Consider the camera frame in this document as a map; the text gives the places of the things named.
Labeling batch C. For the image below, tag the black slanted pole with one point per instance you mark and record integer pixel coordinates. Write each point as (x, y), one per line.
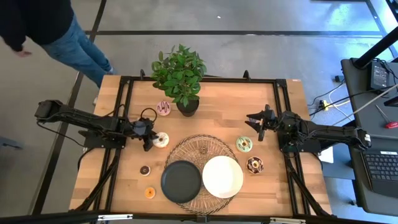
(377, 48)

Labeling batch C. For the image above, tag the round woven straw placemat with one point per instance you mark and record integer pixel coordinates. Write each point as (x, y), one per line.
(192, 149)

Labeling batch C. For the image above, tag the white frosted donut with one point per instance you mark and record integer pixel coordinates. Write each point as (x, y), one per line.
(165, 142)

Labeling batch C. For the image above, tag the person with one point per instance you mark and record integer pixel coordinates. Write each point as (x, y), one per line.
(37, 18)

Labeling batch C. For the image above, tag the black round plate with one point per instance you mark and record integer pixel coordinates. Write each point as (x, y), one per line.
(181, 182)

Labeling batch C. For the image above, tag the black aluminium rig frame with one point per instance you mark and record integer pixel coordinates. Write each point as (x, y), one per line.
(233, 80)

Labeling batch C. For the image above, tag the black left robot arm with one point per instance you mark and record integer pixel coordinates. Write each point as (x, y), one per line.
(77, 118)

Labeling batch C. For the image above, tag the small orange donut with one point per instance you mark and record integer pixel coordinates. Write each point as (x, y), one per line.
(147, 193)

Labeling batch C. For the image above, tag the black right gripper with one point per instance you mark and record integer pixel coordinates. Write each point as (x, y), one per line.
(270, 121)

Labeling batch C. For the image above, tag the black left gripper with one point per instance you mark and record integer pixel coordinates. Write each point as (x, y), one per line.
(143, 128)

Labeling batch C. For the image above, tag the pink donut with brown drizzle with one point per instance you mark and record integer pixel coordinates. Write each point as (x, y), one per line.
(160, 109)

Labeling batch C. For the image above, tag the green donut with brown drizzle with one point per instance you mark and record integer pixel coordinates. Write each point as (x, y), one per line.
(239, 147)

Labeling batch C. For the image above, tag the black laptop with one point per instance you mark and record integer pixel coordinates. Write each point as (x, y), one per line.
(382, 171)

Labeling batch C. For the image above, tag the yellow power plug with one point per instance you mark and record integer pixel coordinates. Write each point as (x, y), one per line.
(325, 105)

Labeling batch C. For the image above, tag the green plant in black pot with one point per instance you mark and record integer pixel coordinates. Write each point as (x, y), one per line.
(180, 77)

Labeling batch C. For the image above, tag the dark grey side desk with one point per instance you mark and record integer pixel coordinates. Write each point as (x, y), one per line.
(367, 124)

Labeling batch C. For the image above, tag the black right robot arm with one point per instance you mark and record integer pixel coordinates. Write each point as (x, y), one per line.
(329, 132)

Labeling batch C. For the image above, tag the large chocolate sprinkled donut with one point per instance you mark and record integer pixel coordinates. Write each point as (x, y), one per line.
(250, 168)

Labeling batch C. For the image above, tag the small chocolate donut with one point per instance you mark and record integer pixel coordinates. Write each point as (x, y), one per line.
(142, 171)

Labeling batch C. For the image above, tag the white round plate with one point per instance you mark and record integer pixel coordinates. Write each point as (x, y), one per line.
(222, 177)

